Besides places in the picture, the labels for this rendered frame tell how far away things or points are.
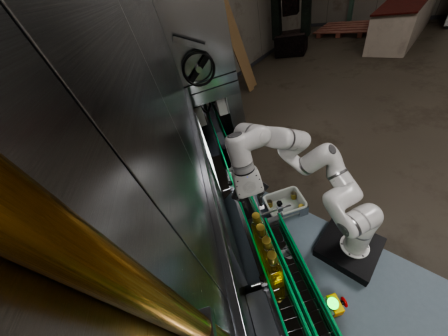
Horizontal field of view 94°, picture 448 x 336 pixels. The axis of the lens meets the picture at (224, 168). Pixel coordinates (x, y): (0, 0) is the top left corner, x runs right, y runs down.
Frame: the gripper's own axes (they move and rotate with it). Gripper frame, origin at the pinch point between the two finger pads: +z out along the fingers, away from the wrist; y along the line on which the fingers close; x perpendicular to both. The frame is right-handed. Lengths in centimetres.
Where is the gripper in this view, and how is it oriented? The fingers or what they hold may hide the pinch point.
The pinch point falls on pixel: (253, 203)
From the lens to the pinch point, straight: 82.8
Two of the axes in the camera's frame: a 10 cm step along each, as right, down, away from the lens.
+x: -1.4, -4.5, 8.8
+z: 2.7, 8.4, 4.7
